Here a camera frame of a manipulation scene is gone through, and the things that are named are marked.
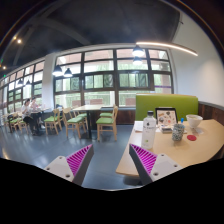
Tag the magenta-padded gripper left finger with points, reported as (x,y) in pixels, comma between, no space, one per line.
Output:
(77,160)

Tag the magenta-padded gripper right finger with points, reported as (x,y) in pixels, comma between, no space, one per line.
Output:
(146,159)

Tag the clear bottle with white label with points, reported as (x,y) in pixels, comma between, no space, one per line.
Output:
(148,131)

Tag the white paper sheets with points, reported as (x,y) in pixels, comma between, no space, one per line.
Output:
(138,126)

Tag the small stack of books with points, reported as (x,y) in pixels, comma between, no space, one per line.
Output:
(166,129)

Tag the patterned blue-white cup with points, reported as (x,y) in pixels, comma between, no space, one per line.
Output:
(178,132)

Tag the black-framed picture stand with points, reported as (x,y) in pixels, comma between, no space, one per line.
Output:
(166,117)

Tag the wooden chairs with green seats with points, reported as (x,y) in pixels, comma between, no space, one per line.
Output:
(106,120)

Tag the flat round red coaster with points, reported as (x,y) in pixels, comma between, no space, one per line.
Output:
(191,137)

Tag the light wooden dining table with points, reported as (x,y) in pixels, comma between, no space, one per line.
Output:
(87,107)

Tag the green upholstered booth backrest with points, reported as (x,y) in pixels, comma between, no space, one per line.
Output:
(150,103)

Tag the white ceramic bowl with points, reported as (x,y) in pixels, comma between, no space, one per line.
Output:
(194,121)

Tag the person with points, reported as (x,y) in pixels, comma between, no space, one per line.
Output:
(26,112)
(34,106)

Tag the black pendant ceiling lamps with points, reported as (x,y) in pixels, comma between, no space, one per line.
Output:
(57,71)

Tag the long linear ceiling light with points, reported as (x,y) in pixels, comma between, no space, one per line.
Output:
(168,46)

